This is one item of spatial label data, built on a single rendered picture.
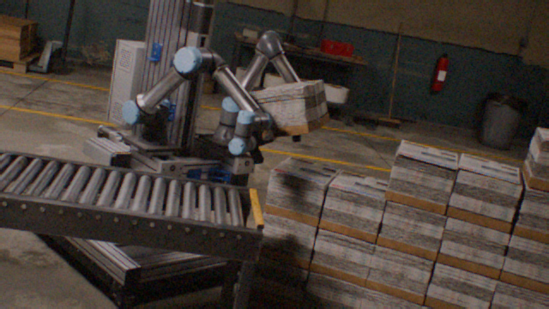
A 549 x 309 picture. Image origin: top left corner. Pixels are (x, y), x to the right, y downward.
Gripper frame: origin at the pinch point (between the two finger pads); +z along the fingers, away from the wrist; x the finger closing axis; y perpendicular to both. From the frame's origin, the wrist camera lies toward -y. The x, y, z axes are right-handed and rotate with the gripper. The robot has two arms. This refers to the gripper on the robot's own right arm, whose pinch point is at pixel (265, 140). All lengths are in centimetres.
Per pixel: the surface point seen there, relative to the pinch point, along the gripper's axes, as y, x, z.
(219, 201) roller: -17, 4, -52
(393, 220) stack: -46, -55, 10
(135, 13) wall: 135, 380, 533
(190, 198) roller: -14, 13, -60
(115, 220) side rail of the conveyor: -12, 24, -97
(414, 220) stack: -47, -65, 11
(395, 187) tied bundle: -30, -58, 9
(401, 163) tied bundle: -19, -62, 10
